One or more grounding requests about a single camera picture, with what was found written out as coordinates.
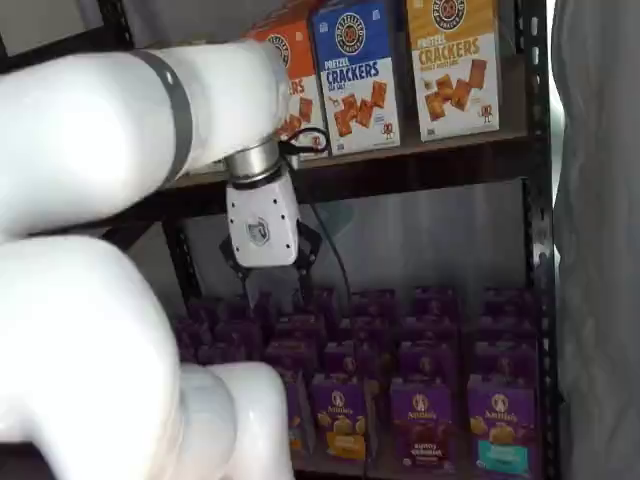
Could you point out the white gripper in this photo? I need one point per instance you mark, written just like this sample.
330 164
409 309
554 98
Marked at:
260 225

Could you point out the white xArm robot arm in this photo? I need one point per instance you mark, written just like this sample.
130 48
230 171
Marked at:
75 125

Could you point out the purple Annie's snack box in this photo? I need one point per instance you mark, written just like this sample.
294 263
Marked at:
430 327
192 335
510 302
375 302
365 327
300 327
435 300
220 353
237 335
505 362
500 330
292 357

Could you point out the purple box orange patch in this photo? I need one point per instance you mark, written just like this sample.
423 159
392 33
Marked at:
345 357
298 425

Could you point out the purple box yellow patch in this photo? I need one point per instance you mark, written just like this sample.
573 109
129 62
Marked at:
340 400

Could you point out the purple box brown patch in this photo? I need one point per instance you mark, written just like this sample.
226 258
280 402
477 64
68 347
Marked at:
422 400
425 360

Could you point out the orange pretzel crackers box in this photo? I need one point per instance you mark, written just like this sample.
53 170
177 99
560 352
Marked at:
305 75

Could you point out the blue pretzel crackers box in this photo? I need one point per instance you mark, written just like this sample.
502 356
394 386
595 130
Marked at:
355 75

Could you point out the brown shelf board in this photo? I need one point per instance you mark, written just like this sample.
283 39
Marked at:
450 147
330 469

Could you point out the yellow pretzel crackers box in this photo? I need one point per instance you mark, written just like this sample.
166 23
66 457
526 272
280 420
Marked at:
455 75

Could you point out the purple box teal patch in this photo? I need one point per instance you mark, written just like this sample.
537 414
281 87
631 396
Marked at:
502 406

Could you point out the black metal shelf rack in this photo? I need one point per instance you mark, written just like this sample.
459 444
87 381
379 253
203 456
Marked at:
540 150

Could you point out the grey hanging sheet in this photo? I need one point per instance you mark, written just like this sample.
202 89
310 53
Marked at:
600 250

